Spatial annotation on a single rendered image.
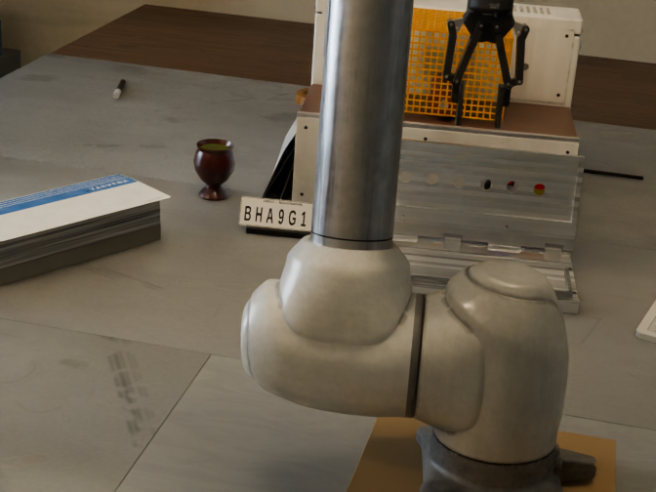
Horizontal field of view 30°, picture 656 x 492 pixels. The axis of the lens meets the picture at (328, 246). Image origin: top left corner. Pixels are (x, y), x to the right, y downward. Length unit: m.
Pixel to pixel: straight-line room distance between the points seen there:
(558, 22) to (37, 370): 1.31
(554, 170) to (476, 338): 0.88
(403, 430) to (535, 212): 0.73
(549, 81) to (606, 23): 1.37
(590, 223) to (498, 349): 1.15
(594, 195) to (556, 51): 0.34
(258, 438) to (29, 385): 0.35
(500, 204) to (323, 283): 0.89
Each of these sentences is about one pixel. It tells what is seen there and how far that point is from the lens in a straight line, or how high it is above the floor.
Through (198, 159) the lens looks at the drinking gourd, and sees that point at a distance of 2.46.
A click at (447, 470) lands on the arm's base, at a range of 1.52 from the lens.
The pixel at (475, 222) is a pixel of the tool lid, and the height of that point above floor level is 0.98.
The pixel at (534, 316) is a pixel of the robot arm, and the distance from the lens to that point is 1.43.
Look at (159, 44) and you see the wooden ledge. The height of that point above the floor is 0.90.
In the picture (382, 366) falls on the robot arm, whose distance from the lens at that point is 1.44.
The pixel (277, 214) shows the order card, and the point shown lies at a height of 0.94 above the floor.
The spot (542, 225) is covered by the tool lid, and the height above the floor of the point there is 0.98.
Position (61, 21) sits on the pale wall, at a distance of 4.39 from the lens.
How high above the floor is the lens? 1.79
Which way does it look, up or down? 23 degrees down
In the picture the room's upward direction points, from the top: 4 degrees clockwise
